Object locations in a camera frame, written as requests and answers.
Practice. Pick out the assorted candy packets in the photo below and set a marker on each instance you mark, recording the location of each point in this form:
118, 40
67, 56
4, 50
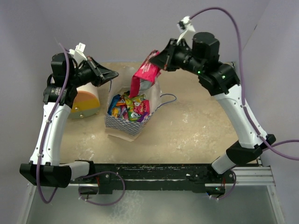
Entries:
131, 109

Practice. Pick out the cream and orange cylinder box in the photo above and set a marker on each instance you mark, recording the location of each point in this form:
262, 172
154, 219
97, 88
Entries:
86, 102

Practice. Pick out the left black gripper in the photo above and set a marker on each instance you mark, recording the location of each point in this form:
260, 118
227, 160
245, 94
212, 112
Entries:
101, 74

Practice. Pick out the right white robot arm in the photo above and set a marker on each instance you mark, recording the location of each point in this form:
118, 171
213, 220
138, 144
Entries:
222, 82

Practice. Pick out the checkered paper bag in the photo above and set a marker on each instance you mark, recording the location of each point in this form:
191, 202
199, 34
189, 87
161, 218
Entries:
123, 128

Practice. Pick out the purple snack packet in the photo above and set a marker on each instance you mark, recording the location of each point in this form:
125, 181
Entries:
142, 117

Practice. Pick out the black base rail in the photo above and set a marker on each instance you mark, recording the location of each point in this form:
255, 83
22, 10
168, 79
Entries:
197, 178

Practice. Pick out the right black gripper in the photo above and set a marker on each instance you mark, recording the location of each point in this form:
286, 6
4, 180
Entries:
166, 59

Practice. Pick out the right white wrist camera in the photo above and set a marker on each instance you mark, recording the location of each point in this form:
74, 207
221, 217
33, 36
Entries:
186, 29

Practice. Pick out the pink chips bag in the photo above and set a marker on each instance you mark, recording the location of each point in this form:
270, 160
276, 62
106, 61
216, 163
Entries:
145, 76

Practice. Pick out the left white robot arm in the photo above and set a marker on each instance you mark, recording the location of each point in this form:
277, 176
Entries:
68, 74

